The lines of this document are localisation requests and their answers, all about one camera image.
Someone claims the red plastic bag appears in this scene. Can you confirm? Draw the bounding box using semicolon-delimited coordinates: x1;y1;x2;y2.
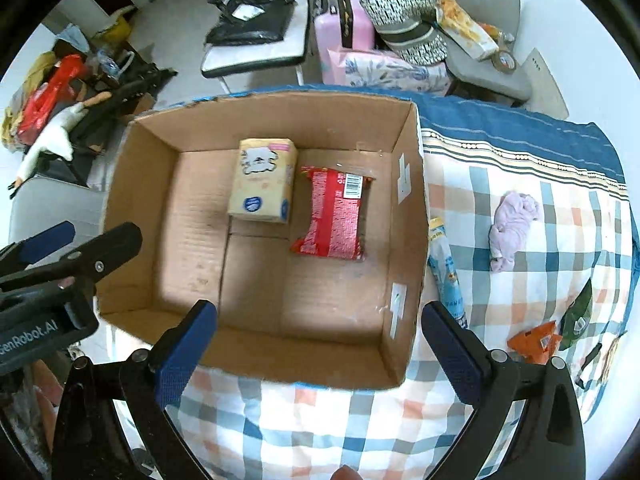
17;54;85;146

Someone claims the white goose plush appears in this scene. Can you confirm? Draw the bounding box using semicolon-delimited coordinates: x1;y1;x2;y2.
8;91;112;192

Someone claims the pink suitcase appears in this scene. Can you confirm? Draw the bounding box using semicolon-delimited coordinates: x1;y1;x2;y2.
312;0;375;84

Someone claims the red noodle packet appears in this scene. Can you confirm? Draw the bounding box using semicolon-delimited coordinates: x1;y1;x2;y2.
290;166;375;261

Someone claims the yellow tissue pack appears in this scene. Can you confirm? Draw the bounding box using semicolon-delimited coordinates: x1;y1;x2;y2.
228;139;297;223

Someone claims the plaid checkered tablecloth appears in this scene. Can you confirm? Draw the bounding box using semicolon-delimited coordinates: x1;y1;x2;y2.
106;84;629;480

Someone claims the white leather chair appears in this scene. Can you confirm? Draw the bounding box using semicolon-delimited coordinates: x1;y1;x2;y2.
201;0;310;94

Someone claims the blue snack tube packet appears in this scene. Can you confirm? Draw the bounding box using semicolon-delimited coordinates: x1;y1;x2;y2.
427;217;469;328

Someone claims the orange snack bag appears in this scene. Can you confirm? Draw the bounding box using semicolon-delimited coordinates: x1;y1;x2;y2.
508;321;562;365

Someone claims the brown cardboard box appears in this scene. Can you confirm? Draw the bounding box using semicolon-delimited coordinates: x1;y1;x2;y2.
99;88;427;390

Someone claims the floral pink pillow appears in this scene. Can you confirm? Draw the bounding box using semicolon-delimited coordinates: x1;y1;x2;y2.
322;49;452;96

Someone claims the lilac soft cloth toy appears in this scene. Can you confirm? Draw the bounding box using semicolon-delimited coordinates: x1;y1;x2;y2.
488;191;540;273

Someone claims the yellow white snack box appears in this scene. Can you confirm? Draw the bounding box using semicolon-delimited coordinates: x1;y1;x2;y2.
436;0;499;61

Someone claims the yellow cloth pile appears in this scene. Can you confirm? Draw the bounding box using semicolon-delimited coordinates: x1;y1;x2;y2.
1;51;58;153

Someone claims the grey padded chair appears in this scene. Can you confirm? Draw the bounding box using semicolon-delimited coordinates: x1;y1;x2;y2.
447;0;532;103

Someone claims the tape roll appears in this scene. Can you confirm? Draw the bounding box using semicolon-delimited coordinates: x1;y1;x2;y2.
491;49;518;74

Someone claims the black white patterned bag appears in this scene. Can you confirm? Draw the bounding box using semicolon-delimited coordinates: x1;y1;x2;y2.
359;0;448;66

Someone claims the grey shell chair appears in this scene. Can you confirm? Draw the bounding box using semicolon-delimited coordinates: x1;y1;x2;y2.
9;177;105;246

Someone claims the green snack bag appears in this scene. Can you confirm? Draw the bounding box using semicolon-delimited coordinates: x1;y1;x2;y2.
559;280;592;351

